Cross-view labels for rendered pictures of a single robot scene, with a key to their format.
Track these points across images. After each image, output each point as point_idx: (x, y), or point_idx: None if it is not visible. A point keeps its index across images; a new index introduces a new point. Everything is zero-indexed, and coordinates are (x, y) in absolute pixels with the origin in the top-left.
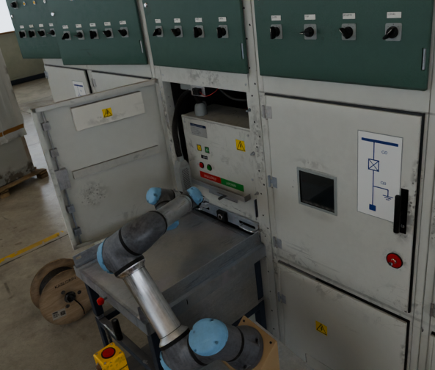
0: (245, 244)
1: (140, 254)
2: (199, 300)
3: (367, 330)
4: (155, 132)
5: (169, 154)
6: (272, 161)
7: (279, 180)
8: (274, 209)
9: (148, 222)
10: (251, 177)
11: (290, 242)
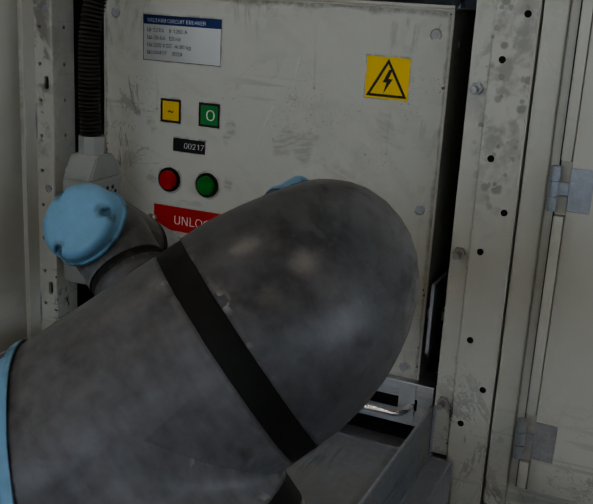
0: (408, 457)
1: (310, 451)
2: None
3: None
4: None
5: (30, 142)
6: (590, 101)
7: None
8: (551, 305)
9: (375, 213)
10: (414, 201)
11: None
